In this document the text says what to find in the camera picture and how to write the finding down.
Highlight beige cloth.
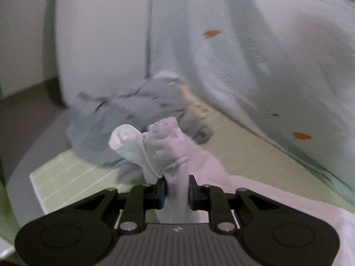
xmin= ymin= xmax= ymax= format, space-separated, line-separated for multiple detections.
xmin=179 ymin=82 xmax=207 ymax=119

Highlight green grid mat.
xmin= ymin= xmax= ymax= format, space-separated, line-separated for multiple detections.
xmin=29 ymin=107 xmax=355 ymax=222

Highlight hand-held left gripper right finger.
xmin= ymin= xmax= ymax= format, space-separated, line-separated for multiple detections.
xmin=187 ymin=174 xmax=281 ymax=234

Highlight grey shirt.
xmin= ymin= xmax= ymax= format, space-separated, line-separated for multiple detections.
xmin=116 ymin=162 xmax=146 ymax=185

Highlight white pants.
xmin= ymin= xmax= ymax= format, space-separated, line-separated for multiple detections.
xmin=108 ymin=116 xmax=355 ymax=266

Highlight blue-grey sweatshirt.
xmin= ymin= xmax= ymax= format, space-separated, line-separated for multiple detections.
xmin=67 ymin=71 xmax=215 ymax=172

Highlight green cloth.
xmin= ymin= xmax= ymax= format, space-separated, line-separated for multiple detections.
xmin=0 ymin=194 xmax=21 ymax=246

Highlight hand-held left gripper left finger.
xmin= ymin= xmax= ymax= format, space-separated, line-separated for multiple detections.
xmin=73 ymin=177 xmax=167 ymax=234

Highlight light blue printed bedsheet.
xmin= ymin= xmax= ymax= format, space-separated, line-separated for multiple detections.
xmin=146 ymin=0 xmax=355 ymax=198

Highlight white rounded board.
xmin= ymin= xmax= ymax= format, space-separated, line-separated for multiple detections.
xmin=48 ymin=0 xmax=154 ymax=109

